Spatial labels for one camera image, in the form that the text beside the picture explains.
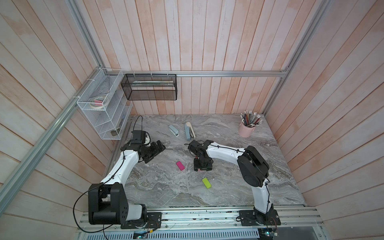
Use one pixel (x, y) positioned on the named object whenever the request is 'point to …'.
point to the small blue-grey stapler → (174, 131)
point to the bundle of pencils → (250, 120)
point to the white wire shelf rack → (109, 123)
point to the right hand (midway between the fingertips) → (199, 169)
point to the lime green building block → (206, 183)
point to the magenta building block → (180, 165)
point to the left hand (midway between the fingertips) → (160, 152)
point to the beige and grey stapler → (189, 131)
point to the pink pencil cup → (245, 131)
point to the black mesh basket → (150, 86)
